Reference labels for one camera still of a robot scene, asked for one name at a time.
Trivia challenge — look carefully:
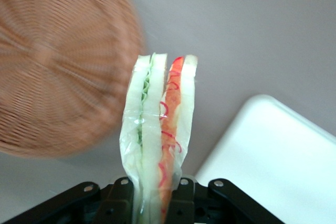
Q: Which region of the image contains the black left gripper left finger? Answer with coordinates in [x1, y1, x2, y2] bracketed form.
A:
[0, 176, 138, 224]

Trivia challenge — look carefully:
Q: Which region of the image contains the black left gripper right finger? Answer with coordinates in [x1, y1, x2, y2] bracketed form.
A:
[166, 176, 287, 224]

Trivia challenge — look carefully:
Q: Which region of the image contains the triangle sandwich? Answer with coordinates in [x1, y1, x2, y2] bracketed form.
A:
[119, 52, 200, 224]

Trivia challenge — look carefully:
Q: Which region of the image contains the cream plastic serving tray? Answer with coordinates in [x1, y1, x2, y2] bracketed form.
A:
[195, 94, 336, 224]

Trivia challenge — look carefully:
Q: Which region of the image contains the round brown wicker basket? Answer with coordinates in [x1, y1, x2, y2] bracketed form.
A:
[0, 0, 146, 160]

